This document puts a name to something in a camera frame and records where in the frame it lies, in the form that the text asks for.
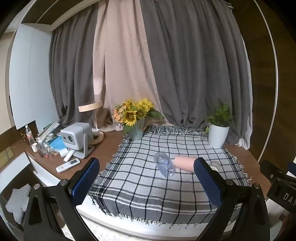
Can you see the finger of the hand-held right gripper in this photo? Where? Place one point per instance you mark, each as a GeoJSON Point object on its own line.
{"type": "Point", "coordinates": [271, 170]}

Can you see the wide white remote control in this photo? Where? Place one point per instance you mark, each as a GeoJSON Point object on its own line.
{"type": "Point", "coordinates": [68, 165]}

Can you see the white cabinet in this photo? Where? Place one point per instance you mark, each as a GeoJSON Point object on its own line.
{"type": "Point", "coordinates": [30, 76]}

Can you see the blue packet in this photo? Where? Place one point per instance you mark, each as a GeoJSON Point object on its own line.
{"type": "Point", "coordinates": [57, 143]}

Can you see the slim white remote control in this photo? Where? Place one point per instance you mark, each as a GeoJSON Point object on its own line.
{"type": "Point", "coordinates": [69, 155]}

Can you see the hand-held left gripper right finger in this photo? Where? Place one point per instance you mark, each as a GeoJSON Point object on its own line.
{"type": "Point", "coordinates": [208, 185]}

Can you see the striped star cushion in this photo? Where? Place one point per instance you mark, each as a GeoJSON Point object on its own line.
{"type": "Point", "coordinates": [17, 202]}

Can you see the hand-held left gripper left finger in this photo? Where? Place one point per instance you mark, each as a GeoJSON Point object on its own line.
{"type": "Point", "coordinates": [85, 183]}

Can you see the white ribbed cap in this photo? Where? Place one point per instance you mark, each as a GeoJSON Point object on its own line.
{"type": "Point", "coordinates": [215, 165]}

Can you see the pink curtain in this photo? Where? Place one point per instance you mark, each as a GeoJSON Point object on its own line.
{"type": "Point", "coordinates": [120, 60]}

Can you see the grey projector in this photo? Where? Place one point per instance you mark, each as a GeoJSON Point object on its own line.
{"type": "Point", "coordinates": [75, 136]}

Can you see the desk lamp with wooden base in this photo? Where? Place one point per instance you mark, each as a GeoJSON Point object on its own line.
{"type": "Point", "coordinates": [91, 105]}

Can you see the plastic water bottle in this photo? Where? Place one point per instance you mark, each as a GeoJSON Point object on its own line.
{"type": "Point", "coordinates": [29, 135]}

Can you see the small white cup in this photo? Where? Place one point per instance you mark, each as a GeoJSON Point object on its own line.
{"type": "Point", "coordinates": [34, 147]}

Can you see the green woven mat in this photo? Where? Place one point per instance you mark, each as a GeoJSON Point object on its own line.
{"type": "Point", "coordinates": [6, 154]}

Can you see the glass jar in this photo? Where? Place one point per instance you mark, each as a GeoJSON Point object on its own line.
{"type": "Point", "coordinates": [42, 149]}

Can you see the grey curtain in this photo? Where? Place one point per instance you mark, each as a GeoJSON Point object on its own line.
{"type": "Point", "coordinates": [196, 64]}
{"type": "Point", "coordinates": [71, 74]}

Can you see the green leafy plant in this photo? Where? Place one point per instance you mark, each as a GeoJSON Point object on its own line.
{"type": "Point", "coordinates": [220, 115]}

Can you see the sunflower bouquet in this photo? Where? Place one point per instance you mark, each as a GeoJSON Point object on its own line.
{"type": "Point", "coordinates": [134, 111]}

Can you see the pink cup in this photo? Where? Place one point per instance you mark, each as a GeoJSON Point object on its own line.
{"type": "Point", "coordinates": [185, 164]}

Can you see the grey-green ribbed vase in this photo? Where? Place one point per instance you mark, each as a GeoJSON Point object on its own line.
{"type": "Point", "coordinates": [136, 132]}

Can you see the white plant pot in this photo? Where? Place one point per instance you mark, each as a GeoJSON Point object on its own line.
{"type": "Point", "coordinates": [217, 136]}

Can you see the checked grey tablecloth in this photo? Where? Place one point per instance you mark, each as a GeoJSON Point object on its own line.
{"type": "Point", "coordinates": [138, 185]}

